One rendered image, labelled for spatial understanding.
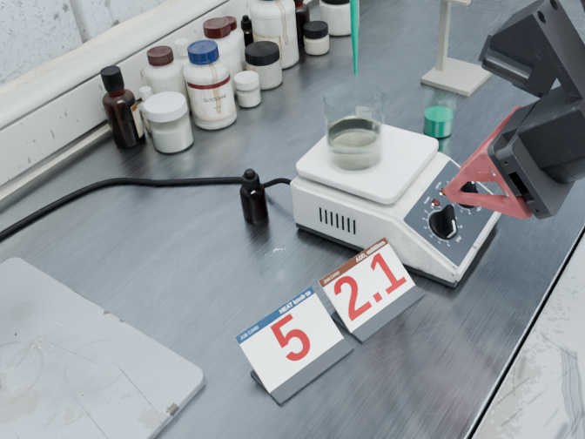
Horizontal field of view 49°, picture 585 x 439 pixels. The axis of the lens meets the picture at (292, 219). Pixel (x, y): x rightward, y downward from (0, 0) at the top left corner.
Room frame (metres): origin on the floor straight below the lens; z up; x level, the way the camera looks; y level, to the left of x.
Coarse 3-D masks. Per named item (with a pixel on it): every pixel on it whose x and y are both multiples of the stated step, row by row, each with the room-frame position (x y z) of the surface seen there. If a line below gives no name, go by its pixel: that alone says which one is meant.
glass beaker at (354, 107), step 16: (336, 80) 0.58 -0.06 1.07; (352, 80) 0.58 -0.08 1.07; (368, 80) 0.58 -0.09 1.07; (336, 96) 0.58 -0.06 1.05; (352, 96) 0.58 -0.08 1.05; (368, 96) 0.58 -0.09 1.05; (384, 96) 0.54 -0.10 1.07; (336, 112) 0.53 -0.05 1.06; (352, 112) 0.52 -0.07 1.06; (368, 112) 0.52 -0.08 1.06; (384, 112) 0.55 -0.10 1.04; (336, 128) 0.53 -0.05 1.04; (352, 128) 0.52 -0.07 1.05; (368, 128) 0.52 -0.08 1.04; (336, 144) 0.53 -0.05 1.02; (352, 144) 0.52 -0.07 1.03; (368, 144) 0.53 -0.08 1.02; (336, 160) 0.53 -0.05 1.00; (352, 160) 0.52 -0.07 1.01; (368, 160) 0.53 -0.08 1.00
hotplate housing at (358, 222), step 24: (432, 168) 0.55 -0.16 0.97; (312, 192) 0.53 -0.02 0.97; (336, 192) 0.52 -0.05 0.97; (408, 192) 0.51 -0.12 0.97; (312, 216) 0.53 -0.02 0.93; (336, 216) 0.51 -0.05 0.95; (360, 216) 0.49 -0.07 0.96; (384, 216) 0.48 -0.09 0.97; (336, 240) 0.52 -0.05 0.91; (360, 240) 0.49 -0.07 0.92; (408, 240) 0.46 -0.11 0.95; (480, 240) 0.48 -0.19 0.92; (408, 264) 0.46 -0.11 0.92; (432, 264) 0.44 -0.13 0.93
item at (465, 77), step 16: (448, 0) 0.85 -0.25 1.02; (464, 0) 0.85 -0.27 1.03; (448, 16) 0.87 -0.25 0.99; (448, 32) 0.87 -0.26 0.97; (448, 64) 0.88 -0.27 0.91; (464, 64) 0.88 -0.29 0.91; (432, 80) 0.84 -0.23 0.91; (448, 80) 0.84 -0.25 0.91; (464, 80) 0.83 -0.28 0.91; (480, 80) 0.83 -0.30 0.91
